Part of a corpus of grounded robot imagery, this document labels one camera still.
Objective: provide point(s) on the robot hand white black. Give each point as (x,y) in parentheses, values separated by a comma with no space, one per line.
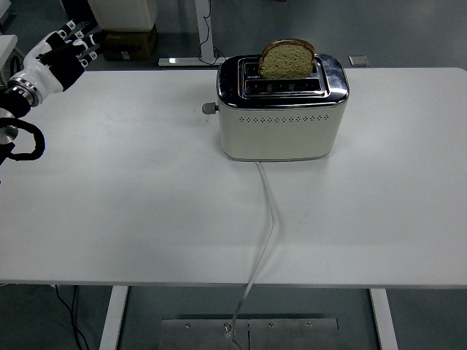
(40,74)

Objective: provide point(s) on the white table leg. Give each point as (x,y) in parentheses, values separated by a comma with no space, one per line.
(114,317)
(384,321)

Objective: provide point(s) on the brown cardboard box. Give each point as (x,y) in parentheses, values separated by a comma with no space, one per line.
(129,45)

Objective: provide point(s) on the grey toaster lever knob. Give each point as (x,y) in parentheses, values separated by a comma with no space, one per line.
(209,108)

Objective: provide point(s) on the brown bread slice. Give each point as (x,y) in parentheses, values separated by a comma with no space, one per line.
(286,63)

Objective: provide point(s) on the white side furniture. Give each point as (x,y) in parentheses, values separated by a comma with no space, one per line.
(6,47)

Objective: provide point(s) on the cream and chrome toaster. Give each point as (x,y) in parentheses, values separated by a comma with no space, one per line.
(277,131)

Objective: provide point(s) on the white background table stand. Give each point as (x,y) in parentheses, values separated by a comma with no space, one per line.
(204,33)

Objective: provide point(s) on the grey floor socket plate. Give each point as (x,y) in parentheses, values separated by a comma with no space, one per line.
(358,61)

